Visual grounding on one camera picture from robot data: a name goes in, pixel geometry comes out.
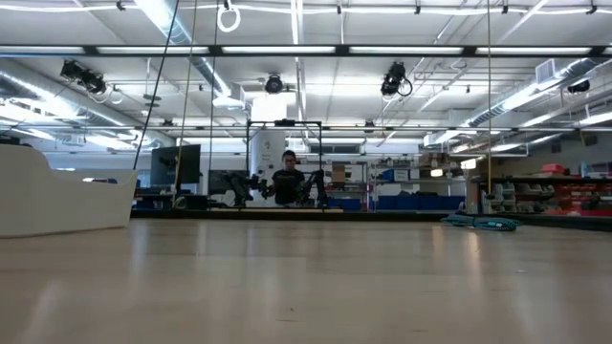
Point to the black aluminium table frame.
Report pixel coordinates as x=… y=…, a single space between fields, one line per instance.
x=334 y=216

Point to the black overhead light bar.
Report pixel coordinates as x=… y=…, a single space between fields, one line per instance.
x=215 y=50

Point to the black background robot arm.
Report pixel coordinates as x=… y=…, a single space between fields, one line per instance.
x=244 y=184
x=315 y=186

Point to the shelf with red bins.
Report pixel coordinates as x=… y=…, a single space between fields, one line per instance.
x=564 y=191

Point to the white plastic bin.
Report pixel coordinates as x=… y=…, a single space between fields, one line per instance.
x=57 y=200

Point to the black ceiling camera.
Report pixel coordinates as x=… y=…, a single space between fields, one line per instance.
x=83 y=76
x=274 y=84
x=394 y=79

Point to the black standing monitor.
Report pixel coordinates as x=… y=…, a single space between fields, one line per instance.
x=174 y=165

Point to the small black monitor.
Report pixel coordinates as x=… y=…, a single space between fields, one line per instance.
x=225 y=180

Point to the person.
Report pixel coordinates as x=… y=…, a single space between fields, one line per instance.
x=287 y=184

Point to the white cylindrical tank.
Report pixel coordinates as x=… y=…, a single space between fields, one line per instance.
x=265 y=153

